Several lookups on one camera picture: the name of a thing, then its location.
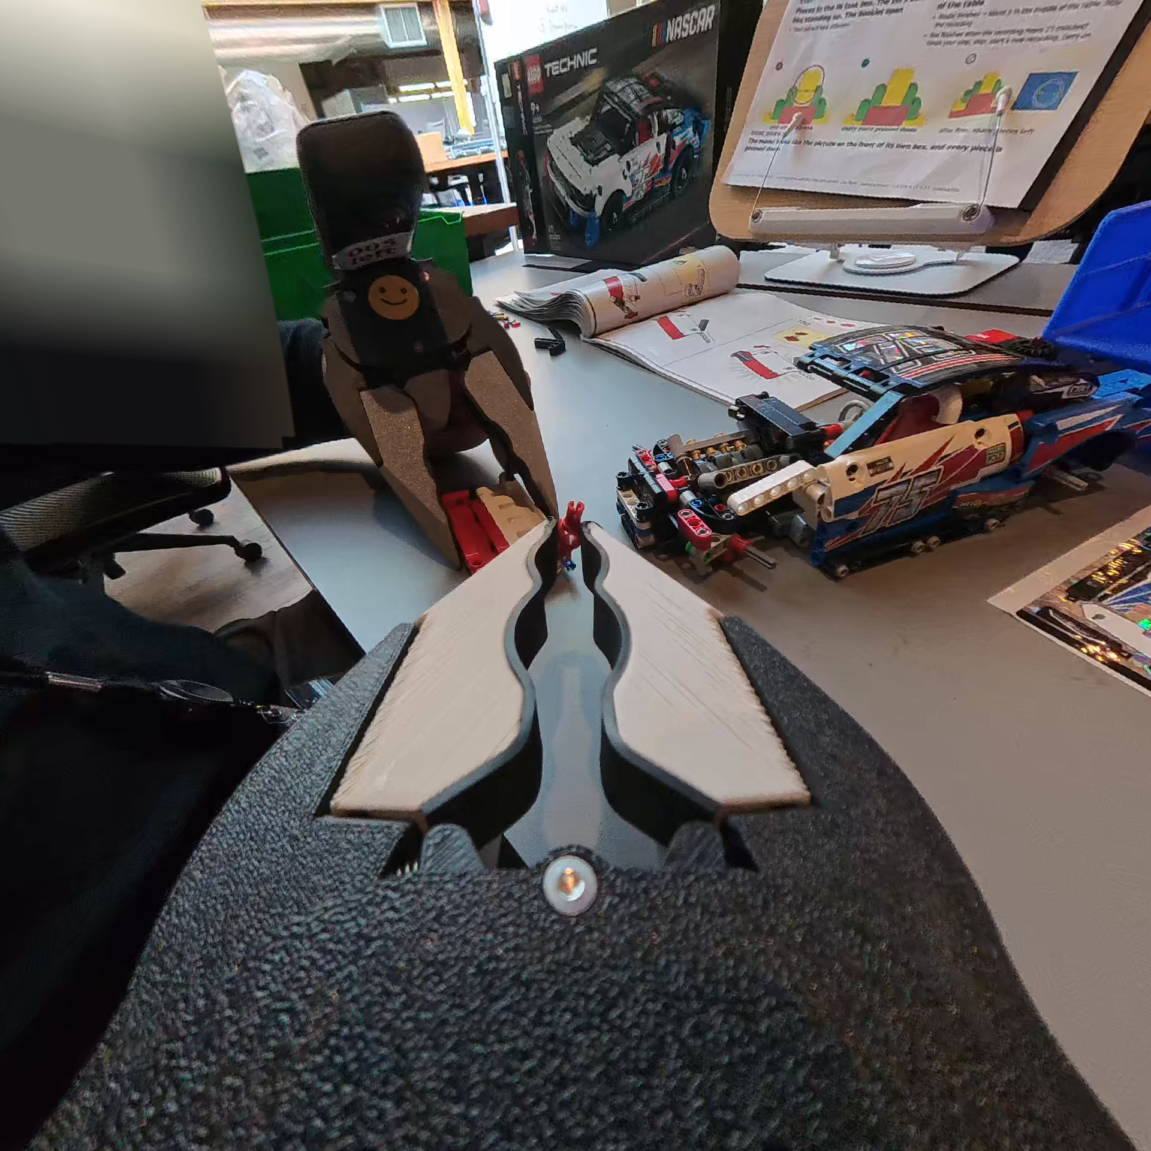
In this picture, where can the grey desk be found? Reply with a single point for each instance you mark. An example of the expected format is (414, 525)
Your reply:
(899, 675)

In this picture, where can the pile of brick pieces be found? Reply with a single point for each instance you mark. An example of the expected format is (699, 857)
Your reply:
(551, 343)

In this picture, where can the blue plastic bin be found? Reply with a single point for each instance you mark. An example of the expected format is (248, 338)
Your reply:
(1106, 296)

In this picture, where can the clear plastic bag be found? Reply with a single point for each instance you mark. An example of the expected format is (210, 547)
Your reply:
(265, 117)

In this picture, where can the black office chair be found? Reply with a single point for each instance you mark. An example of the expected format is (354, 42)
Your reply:
(109, 503)

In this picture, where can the shiny sticker sheet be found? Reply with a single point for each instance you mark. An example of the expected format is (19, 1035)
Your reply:
(1096, 612)

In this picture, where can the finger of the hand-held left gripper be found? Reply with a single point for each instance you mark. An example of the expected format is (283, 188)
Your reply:
(503, 396)
(405, 450)

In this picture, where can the green plastic bin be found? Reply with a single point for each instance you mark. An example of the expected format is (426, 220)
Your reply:
(296, 279)
(274, 203)

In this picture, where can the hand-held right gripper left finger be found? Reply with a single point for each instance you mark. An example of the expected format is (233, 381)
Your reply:
(440, 710)

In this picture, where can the wooden document stand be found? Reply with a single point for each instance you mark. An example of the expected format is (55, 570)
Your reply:
(854, 221)

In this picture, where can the black toy set box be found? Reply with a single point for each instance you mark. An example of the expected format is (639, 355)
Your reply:
(611, 153)

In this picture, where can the printed instruction sheet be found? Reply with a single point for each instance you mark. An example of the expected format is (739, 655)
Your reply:
(899, 54)

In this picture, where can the open instruction booklet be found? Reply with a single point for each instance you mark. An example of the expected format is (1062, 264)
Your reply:
(702, 351)

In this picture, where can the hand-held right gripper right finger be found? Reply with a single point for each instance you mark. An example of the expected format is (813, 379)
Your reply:
(702, 710)

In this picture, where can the toy brick race car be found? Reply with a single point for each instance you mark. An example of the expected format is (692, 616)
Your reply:
(899, 485)

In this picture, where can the red and white brick panel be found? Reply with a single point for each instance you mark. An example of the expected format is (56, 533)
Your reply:
(468, 531)

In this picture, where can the small red brick connector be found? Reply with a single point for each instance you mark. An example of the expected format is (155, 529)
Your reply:
(570, 535)

